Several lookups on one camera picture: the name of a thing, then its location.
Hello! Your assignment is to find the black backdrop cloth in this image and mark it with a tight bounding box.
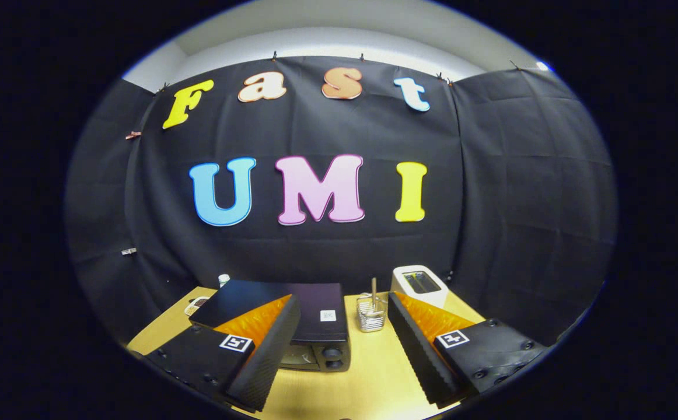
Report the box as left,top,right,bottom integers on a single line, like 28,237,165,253
65,55,618,348

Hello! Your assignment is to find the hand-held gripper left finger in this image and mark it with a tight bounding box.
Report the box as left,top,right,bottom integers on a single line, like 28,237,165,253
144,293,302,413

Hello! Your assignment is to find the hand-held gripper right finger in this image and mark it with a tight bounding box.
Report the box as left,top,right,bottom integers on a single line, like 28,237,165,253
387,290,550,409

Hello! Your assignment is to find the white pop-up toaster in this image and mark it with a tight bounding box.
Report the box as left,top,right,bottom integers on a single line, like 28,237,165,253
390,265,449,309

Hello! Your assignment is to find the black toaster oven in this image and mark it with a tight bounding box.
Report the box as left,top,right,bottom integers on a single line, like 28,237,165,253
189,279,351,373

